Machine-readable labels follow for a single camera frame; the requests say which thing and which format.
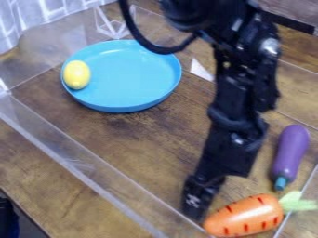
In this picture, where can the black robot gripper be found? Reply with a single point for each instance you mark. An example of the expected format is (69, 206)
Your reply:
(228, 156)

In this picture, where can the orange toy carrot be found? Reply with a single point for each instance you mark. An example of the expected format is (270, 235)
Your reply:
(255, 214)

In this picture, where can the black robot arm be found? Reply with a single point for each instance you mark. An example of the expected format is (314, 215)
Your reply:
(246, 50)

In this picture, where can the purple toy eggplant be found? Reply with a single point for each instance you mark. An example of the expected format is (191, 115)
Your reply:
(293, 144)

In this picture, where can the blue round plate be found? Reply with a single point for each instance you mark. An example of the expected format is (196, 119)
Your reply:
(131, 79)

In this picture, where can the yellow toy lemon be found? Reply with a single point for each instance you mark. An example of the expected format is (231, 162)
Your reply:
(76, 74)

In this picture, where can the dark wooden bar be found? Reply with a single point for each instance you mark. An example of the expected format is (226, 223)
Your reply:
(303, 23)

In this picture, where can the white lattice curtain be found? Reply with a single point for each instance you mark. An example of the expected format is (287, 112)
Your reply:
(23, 14)

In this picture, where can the clear acrylic tray wall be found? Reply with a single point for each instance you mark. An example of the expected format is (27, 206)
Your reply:
(160, 219)

